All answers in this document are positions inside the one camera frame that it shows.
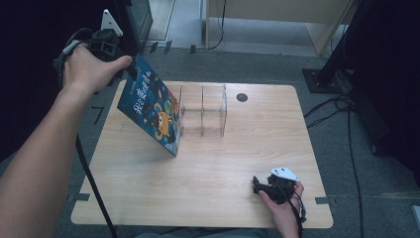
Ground clear acrylic book rack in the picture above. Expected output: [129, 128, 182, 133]
[170, 83, 229, 139]

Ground right hand-held gripper cable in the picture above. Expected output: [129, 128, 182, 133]
[273, 182, 308, 238]

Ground black floor cable bundle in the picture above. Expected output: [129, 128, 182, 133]
[303, 93, 354, 130]

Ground left hand-held gripper cable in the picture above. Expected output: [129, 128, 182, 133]
[52, 27, 119, 238]

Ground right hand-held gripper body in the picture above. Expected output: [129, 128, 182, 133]
[266, 166, 301, 204]

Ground light wooden cabinet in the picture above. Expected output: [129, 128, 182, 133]
[203, 0, 358, 57]

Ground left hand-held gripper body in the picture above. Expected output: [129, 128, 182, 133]
[87, 8, 125, 64]

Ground long black floor cable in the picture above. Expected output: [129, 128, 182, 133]
[346, 98, 365, 238]

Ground white object at floor edge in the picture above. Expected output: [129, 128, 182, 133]
[411, 204, 420, 233]

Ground person's left hand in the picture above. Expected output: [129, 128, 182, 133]
[61, 44, 134, 95]

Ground hand-held gripper cable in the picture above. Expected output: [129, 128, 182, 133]
[52, 27, 119, 238]
[273, 182, 308, 238]

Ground blue children's picture book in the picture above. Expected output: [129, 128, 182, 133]
[116, 54, 181, 158]

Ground person's right hand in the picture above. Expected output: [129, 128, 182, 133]
[258, 180, 306, 233]

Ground black hanging cable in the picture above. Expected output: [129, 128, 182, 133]
[193, 0, 228, 52]

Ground person's grey clothing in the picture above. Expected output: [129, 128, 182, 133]
[133, 227, 269, 238]

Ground black monitor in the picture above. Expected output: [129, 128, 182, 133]
[114, 0, 155, 59]

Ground black stand with base plate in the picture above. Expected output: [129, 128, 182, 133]
[301, 0, 375, 95]

